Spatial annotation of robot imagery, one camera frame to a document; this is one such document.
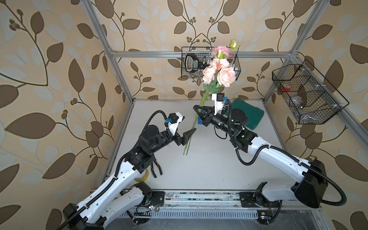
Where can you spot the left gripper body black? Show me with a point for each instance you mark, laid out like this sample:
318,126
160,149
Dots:
165,138

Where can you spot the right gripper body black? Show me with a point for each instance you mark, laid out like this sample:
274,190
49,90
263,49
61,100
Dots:
220,121

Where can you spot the blue tape dispenser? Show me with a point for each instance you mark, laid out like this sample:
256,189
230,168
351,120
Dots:
199,118

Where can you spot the pink flower bouquet green stems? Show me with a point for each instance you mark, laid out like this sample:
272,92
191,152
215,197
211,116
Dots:
219,74

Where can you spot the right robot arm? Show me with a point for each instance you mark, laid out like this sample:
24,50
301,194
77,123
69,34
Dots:
310,185

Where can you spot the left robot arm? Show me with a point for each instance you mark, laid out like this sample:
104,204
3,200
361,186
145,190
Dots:
106,203

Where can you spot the yellow tape roll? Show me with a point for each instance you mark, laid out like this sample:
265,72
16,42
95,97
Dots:
142,177

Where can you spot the green plastic tool case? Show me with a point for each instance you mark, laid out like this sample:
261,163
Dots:
246,114

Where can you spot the black socket set holder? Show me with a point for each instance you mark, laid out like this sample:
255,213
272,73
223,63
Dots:
194,63

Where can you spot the red small object in basket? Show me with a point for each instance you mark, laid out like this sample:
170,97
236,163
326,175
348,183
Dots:
285,87

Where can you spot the clear plastic bag in basket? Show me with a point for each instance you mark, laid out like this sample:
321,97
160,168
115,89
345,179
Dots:
302,104

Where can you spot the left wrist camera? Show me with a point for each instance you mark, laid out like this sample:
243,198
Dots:
173,121

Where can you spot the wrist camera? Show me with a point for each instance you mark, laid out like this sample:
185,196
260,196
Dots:
219,103
173,121

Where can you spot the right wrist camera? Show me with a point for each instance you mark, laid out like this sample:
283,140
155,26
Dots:
219,103

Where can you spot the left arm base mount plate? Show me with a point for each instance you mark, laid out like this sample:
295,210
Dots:
153,199

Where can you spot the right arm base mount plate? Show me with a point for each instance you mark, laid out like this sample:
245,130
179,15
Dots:
253,200

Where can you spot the black wire basket right wall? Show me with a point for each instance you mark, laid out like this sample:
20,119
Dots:
305,78

